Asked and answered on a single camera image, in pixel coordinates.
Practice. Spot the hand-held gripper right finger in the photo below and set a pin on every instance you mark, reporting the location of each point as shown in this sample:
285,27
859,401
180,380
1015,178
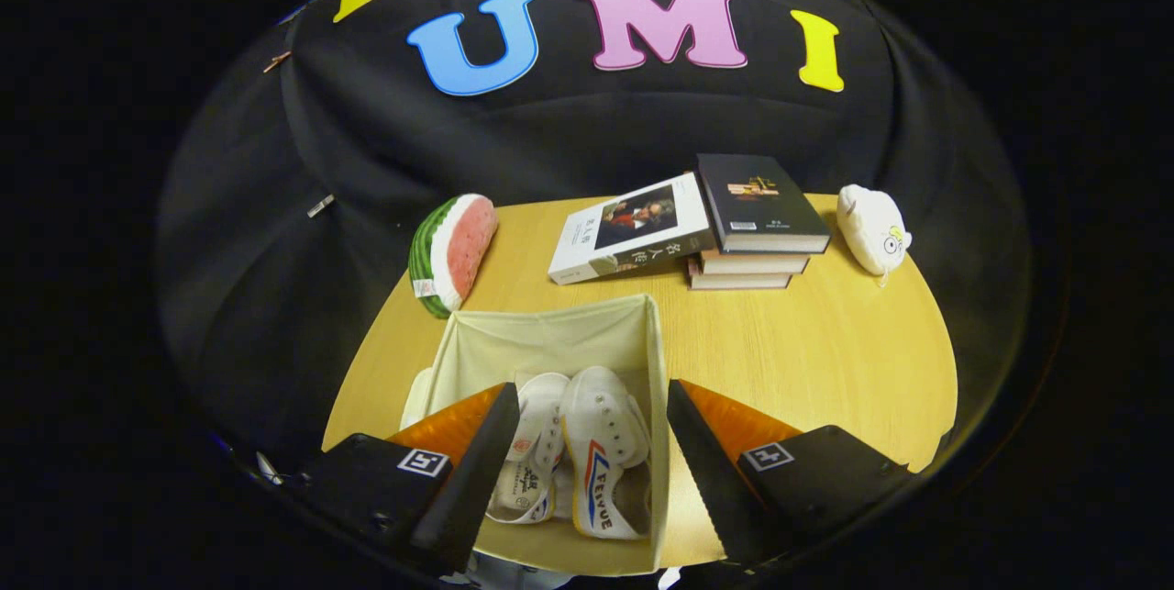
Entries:
711,480

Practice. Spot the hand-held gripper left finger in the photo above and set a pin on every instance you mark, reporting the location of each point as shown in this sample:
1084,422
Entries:
472,489

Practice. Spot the white canvas shoe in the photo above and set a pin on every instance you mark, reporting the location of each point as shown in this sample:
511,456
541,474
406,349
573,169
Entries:
534,443
601,429

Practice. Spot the cream fabric storage box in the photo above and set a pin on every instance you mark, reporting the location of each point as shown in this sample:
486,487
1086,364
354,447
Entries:
550,338

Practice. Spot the tan paperback book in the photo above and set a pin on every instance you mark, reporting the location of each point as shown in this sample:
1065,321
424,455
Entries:
738,281
757,261

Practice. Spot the watermelon slice plush toy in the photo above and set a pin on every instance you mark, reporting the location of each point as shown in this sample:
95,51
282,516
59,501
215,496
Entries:
454,250

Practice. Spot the white portrait cover book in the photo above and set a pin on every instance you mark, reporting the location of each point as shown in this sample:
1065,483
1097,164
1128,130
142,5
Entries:
633,232

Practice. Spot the black hardcover book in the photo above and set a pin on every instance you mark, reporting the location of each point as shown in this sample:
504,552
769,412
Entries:
757,200

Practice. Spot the white plush toy with eyes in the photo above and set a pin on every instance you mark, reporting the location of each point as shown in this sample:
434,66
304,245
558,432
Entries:
869,228

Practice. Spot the black backdrop cloth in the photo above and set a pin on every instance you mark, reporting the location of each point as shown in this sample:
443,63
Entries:
587,122

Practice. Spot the red clothespin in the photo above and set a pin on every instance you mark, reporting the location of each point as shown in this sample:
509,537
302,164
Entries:
276,62

